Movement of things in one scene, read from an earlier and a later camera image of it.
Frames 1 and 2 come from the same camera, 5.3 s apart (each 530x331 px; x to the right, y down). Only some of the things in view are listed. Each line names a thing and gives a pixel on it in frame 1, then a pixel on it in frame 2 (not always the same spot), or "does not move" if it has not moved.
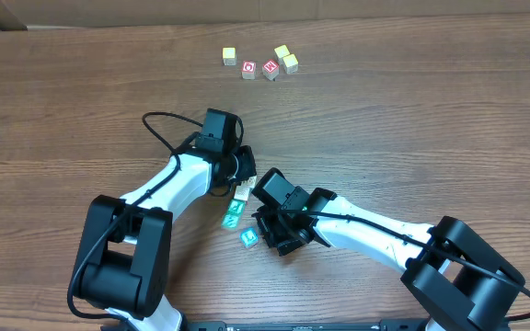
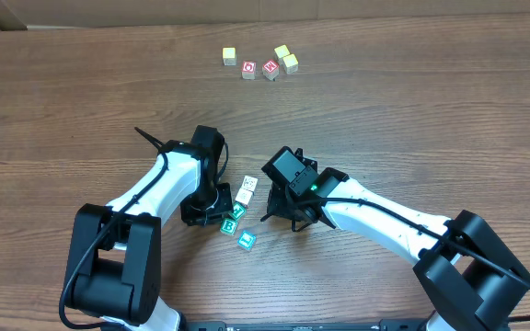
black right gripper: [268, 228] to [279, 211]
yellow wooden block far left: [229, 56] does not move
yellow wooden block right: [291, 63] does not move
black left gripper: [247, 163] to [202, 217]
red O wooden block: [248, 70] does not move
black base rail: [308, 325] does not move
